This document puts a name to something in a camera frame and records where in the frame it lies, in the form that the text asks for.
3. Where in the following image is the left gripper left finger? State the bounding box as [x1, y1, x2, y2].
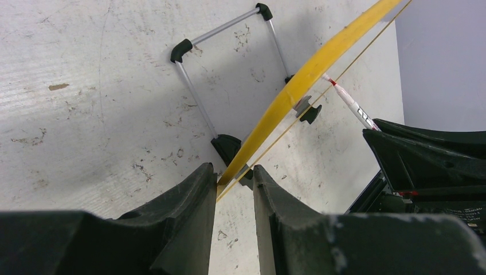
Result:
[1, 163, 217, 274]

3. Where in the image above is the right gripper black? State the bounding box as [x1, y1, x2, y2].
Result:
[347, 119, 485, 237]

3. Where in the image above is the yellow framed whiteboard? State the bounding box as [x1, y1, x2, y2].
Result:
[216, 1, 411, 202]

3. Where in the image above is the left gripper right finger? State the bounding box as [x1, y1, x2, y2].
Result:
[253, 165, 485, 274]

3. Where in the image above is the red whiteboard marker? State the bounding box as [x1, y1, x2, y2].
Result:
[323, 73, 380, 131]

